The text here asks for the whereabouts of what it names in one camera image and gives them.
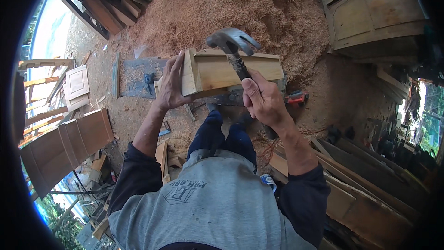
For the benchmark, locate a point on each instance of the wooden frame rack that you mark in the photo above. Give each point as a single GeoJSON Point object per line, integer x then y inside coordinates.
{"type": "Point", "coordinates": [43, 100]}

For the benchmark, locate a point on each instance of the light wooden moulding piece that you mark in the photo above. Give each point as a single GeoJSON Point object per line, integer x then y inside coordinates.
{"type": "Point", "coordinates": [222, 71]}

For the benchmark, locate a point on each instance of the steel claw hammer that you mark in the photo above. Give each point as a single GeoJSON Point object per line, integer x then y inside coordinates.
{"type": "Point", "coordinates": [231, 47]}

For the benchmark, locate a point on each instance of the small pale panel door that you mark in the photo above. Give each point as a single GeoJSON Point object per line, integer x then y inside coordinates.
{"type": "Point", "coordinates": [76, 86]}

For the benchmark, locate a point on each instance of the stack of brown wooden planks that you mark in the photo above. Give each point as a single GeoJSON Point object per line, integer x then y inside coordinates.
{"type": "Point", "coordinates": [111, 12]}

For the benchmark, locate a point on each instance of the white and blue can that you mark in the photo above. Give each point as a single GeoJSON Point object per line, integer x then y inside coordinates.
{"type": "Point", "coordinates": [269, 181]}

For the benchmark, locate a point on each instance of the person's left hand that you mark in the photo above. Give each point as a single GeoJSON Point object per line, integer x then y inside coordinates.
{"type": "Point", "coordinates": [170, 86]}

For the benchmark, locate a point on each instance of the brown wooden door panel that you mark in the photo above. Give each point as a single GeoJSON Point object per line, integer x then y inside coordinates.
{"type": "Point", "coordinates": [66, 149]}

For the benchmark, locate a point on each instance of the person's legs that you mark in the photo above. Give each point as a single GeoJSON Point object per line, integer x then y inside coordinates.
{"type": "Point", "coordinates": [223, 135]}

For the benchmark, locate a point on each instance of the pile of wood shavings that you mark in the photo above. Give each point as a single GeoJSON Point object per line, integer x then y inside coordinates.
{"type": "Point", "coordinates": [229, 24]}

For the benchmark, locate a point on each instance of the wooden cabinet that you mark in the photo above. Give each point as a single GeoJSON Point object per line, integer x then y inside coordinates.
{"type": "Point", "coordinates": [374, 10]}

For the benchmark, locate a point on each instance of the person's body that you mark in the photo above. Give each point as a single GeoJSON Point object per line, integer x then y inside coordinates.
{"type": "Point", "coordinates": [222, 201]}

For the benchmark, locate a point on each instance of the person's right hand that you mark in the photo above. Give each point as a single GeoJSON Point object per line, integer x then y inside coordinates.
{"type": "Point", "coordinates": [265, 99]}

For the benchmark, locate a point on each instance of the heap of wood offcuts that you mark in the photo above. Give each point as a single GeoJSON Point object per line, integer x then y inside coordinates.
{"type": "Point", "coordinates": [100, 194]}

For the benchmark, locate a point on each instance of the stack of dark wooden boards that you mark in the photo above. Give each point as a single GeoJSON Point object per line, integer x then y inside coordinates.
{"type": "Point", "coordinates": [357, 187]}

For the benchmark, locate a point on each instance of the red power tool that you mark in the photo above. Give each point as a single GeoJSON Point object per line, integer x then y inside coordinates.
{"type": "Point", "coordinates": [297, 98]}

